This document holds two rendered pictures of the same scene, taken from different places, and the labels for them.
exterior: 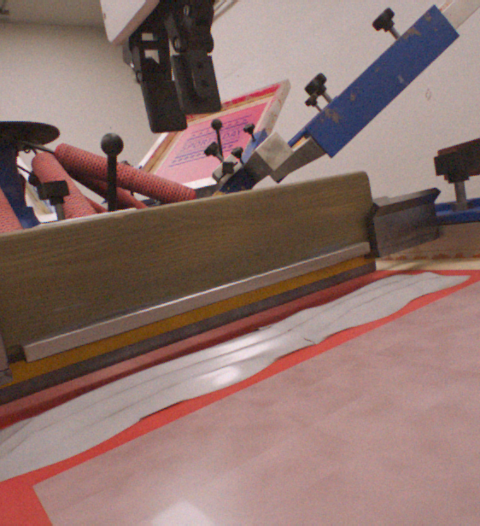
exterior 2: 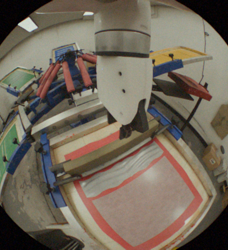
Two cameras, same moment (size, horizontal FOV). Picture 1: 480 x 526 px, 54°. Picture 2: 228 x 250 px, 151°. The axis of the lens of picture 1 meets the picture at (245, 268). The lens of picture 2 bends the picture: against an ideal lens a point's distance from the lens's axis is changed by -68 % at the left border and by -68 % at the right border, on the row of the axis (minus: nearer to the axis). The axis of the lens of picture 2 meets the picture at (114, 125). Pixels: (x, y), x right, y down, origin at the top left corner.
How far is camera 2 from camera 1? 0.34 m
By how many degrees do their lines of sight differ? 42
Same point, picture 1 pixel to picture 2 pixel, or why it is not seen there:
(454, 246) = (165, 133)
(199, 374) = (111, 182)
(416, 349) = (143, 186)
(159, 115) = (111, 120)
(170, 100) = not seen: hidden behind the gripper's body
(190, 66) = (125, 133)
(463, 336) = (151, 184)
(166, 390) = (106, 187)
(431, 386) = (140, 198)
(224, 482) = (113, 209)
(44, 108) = (85, 31)
